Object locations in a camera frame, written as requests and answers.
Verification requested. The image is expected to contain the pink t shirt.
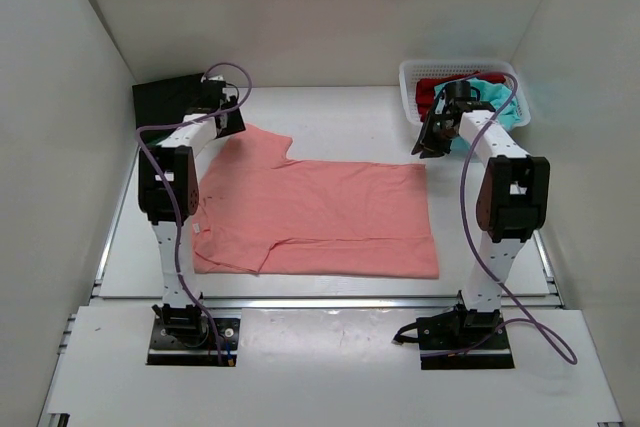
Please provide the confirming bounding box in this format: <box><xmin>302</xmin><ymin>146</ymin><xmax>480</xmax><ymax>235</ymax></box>
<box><xmin>192</xmin><ymin>126</ymin><xmax>439</xmax><ymax>279</ymax></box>

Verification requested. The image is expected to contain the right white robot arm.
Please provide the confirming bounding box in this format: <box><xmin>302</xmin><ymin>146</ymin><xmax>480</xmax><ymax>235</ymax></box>
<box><xmin>412</xmin><ymin>79</ymin><xmax>550</xmax><ymax>356</ymax></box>

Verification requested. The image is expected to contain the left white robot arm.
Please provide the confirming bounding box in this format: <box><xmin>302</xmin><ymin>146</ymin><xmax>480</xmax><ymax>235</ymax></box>
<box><xmin>132</xmin><ymin>74</ymin><xmax>245</xmax><ymax>349</ymax></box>

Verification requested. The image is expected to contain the red t shirt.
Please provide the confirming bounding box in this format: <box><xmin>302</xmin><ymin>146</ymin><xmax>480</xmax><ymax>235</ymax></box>
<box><xmin>415</xmin><ymin>74</ymin><xmax>506</xmax><ymax>121</ymax></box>

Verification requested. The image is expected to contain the folded black t shirt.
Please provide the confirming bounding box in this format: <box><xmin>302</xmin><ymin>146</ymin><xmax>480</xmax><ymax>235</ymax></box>
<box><xmin>132</xmin><ymin>74</ymin><xmax>224</xmax><ymax>128</ymax></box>

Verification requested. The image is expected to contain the white plastic basket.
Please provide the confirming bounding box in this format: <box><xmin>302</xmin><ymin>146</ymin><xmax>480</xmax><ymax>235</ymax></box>
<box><xmin>399</xmin><ymin>59</ymin><xmax>531</xmax><ymax>128</ymax></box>

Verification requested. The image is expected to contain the teal t shirt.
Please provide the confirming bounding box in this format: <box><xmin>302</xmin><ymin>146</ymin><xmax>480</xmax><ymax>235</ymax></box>
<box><xmin>451</xmin><ymin>78</ymin><xmax>521</xmax><ymax>153</ymax></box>

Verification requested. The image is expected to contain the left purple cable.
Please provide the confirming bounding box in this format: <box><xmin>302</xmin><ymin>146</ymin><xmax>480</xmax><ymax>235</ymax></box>
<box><xmin>137</xmin><ymin>62</ymin><xmax>254</xmax><ymax>366</ymax></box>

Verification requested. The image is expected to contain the aluminium table rail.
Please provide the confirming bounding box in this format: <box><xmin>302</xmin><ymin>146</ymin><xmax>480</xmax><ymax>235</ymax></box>
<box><xmin>199</xmin><ymin>296</ymin><xmax>561</xmax><ymax>311</ymax></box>

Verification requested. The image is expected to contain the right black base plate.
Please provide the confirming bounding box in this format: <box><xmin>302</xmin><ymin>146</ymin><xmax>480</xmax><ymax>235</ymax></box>
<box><xmin>418</xmin><ymin>324</ymin><xmax>515</xmax><ymax>371</ymax></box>

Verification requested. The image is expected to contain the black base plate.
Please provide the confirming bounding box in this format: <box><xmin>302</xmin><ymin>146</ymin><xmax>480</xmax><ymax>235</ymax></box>
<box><xmin>146</xmin><ymin>315</ymin><xmax>241</xmax><ymax>368</ymax></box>
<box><xmin>418</xmin><ymin>324</ymin><xmax>515</xmax><ymax>371</ymax></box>

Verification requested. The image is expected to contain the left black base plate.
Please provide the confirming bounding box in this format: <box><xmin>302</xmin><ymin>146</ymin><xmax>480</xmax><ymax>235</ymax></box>
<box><xmin>146</xmin><ymin>315</ymin><xmax>241</xmax><ymax>368</ymax></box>

